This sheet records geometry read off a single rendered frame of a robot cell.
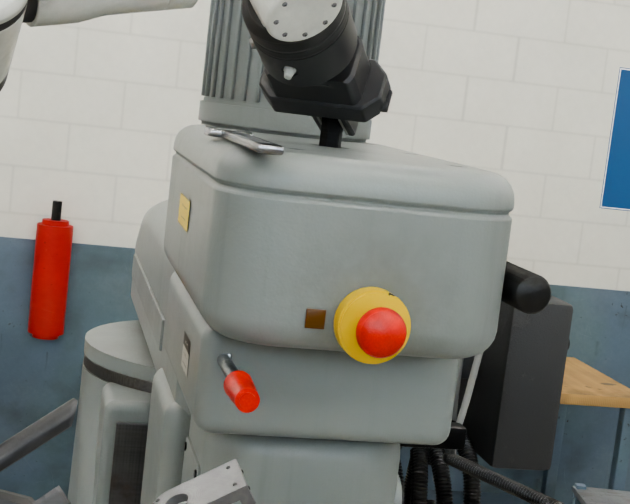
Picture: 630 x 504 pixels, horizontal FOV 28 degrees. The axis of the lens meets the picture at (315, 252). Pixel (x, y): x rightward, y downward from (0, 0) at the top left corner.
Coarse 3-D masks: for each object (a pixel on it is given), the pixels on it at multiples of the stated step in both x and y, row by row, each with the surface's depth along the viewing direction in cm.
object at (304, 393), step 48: (192, 336) 116; (192, 384) 113; (288, 384) 111; (336, 384) 112; (384, 384) 113; (432, 384) 114; (240, 432) 111; (288, 432) 112; (336, 432) 113; (384, 432) 114; (432, 432) 114
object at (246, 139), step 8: (208, 128) 113; (216, 128) 113; (216, 136) 112; (224, 136) 109; (232, 136) 105; (240, 136) 102; (248, 136) 103; (240, 144) 100; (248, 144) 96; (256, 144) 93; (264, 144) 92; (272, 144) 93; (264, 152) 92; (272, 152) 92; (280, 152) 92
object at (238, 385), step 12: (228, 360) 107; (228, 372) 103; (240, 372) 100; (228, 384) 99; (240, 384) 97; (252, 384) 98; (240, 396) 96; (252, 396) 96; (240, 408) 96; (252, 408) 96
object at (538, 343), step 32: (512, 320) 150; (544, 320) 150; (512, 352) 150; (544, 352) 151; (480, 384) 158; (512, 384) 151; (544, 384) 151; (480, 416) 157; (512, 416) 151; (544, 416) 152; (480, 448) 156; (512, 448) 152; (544, 448) 153
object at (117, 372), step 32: (96, 352) 172; (128, 352) 172; (96, 384) 172; (128, 384) 167; (96, 416) 171; (128, 416) 159; (96, 448) 168; (128, 448) 159; (96, 480) 162; (128, 480) 160
